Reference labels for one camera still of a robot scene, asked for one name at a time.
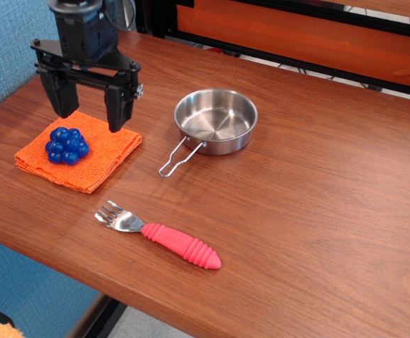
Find black table leg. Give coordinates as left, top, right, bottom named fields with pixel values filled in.
left=66, top=293, right=127, bottom=338

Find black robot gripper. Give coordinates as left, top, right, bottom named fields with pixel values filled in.
left=31, top=1, right=143, bottom=132

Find orange folded cloth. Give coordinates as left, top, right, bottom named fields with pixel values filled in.
left=14, top=111, right=142, bottom=194

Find small steel pan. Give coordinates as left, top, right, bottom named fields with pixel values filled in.
left=159, top=88, right=259, bottom=178

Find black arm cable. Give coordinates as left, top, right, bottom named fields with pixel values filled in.
left=101, top=0, right=136, bottom=32

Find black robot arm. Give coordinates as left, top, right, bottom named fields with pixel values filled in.
left=30, top=1, right=143, bottom=132

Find fork with pink handle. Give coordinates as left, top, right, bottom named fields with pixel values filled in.
left=94, top=201, right=222, bottom=270

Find orange object at corner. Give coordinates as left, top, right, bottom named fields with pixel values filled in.
left=0, top=324, right=24, bottom=338

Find orange panel black frame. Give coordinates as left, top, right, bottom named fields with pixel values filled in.
left=135, top=1, right=410, bottom=94

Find blue bumpy toy ball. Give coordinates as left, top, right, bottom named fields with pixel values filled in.
left=45, top=127, right=89, bottom=165

